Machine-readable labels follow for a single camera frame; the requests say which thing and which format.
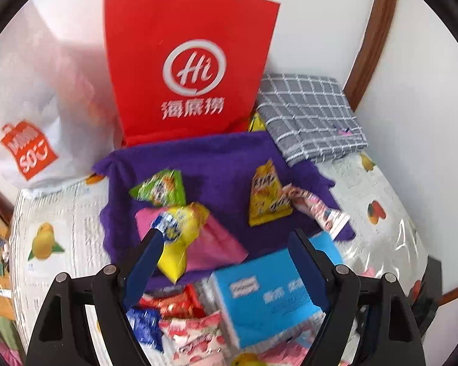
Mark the red paper bag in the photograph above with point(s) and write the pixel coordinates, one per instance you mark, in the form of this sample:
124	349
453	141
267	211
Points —
191	38

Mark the red snack packet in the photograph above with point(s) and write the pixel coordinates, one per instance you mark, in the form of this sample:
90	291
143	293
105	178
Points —
175	305

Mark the pink white strawberry packet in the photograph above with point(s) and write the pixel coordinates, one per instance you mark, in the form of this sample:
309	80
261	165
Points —
198	350
191	322

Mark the green snack packet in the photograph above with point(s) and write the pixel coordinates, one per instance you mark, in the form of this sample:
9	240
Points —
160	188

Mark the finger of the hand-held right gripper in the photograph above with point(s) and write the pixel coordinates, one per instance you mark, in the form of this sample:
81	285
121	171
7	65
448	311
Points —
427	297

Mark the red white long packet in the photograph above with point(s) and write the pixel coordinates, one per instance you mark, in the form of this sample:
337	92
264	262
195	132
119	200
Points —
316	207

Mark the brown wooden door frame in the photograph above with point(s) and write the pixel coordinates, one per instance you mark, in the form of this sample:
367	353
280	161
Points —
378	26

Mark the white plastic shopping bag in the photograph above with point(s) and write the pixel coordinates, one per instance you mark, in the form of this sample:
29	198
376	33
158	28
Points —
42	103

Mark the yellow blue snack packet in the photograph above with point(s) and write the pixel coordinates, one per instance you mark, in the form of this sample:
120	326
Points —
183	236

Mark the blue tissue pack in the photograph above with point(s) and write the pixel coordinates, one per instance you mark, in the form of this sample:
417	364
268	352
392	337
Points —
263	301

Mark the grey plaid folded cloth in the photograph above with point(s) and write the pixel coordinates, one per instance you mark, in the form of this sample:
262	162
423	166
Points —
309	114

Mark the pink snack packet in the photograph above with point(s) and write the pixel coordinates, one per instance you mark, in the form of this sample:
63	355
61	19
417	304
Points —
217	244
290	350

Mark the pink cloth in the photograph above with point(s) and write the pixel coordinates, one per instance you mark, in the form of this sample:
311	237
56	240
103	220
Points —
13	356

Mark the small yellow packet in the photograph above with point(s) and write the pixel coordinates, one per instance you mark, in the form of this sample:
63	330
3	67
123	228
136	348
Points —
257	124

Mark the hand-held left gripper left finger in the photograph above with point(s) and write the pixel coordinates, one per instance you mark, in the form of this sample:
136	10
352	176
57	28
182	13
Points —
145	263

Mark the fruit print table cover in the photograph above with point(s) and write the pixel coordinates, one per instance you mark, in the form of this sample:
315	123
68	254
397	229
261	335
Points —
61	206

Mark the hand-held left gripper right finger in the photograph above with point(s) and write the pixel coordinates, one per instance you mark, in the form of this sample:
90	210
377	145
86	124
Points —
303	270

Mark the purple towel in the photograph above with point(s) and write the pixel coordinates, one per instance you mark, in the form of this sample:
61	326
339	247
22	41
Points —
221	160

